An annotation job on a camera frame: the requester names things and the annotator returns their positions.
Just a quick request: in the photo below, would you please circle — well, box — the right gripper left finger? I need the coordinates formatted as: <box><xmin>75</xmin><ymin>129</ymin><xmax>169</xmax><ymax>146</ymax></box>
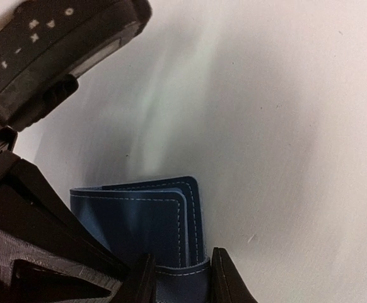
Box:
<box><xmin>110</xmin><ymin>254</ymin><xmax>156</xmax><ymax>303</ymax></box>

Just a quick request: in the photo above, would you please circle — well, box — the blue leather card holder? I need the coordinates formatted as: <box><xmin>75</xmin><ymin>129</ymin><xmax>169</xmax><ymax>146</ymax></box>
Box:
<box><xmin>70</xmin><ymin>176</ymin><xmax>211</xmax><ymax>302</ymax></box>

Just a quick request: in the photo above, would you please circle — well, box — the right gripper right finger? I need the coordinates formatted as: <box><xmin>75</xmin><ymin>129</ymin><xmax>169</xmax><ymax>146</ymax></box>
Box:
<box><xmin>211</xmin><ymin>247</ymin><xmax>257</xmax><ymax>303</ymax></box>

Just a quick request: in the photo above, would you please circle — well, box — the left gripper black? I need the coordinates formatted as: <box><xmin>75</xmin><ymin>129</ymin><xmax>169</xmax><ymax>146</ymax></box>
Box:
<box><xmin>0</xmin><ymin>125</ymin><xmax>129</xmax><ymax>302</ymax></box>

